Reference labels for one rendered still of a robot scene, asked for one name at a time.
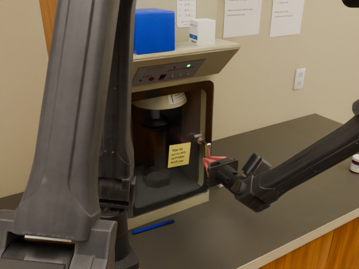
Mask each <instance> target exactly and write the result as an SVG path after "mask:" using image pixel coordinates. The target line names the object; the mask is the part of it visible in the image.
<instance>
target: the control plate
mask: <svg viewBox="0 0 359 269"><path fill-rule="evenodd" d="M205 60H206V59H200V60H192V61H184V62H176V63H172V64H164V65H156V66H148V67H140V68H138V70H137V72H136V74H135V76H134V78H133V81H132V86H136V85H142V84H149V83H155V82H162V81H168V80H175V79H179V78H186V77H192V76H194V75H195V73H196V72H197V71H198V69H199V68H200V66H201V65H202V64H203V63H204V61H205ZM187 65H190V66H189V67H187ZM175 66H176V68H175V69H173V67H175ZM187 72H189V74H186V73H187ZM179 73H182V74H181V76H179ZM164 74H166V76H165V78H164V79H163V80H158V79H159V77H160V76H161V75H164ZM172 74H174V75H173V77H171V75H172ZM151 77H154V80H152V81H149V78H151ZM141 79H142V81H140V82H139V80H141Z"/></svg>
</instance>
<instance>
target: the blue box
mask: <svg viewBox="0 0 359 269"><path fill-rule="evenodd" d="M174 50H175V12H174V11H170V10H164V9H157V8H148V9H136V11H135V31H134V54H137V55H139V54H148V53H158V52H167V51H174Z"/></svg>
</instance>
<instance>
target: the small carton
mask: <svg viewBox="0 0 359 269"><path fill-rule="evenodd" d="M215 23H216V20H212V19H207V18H206V19H190V43H192V44H194V45H197V46H200V45H213V44H215Z"/></svg>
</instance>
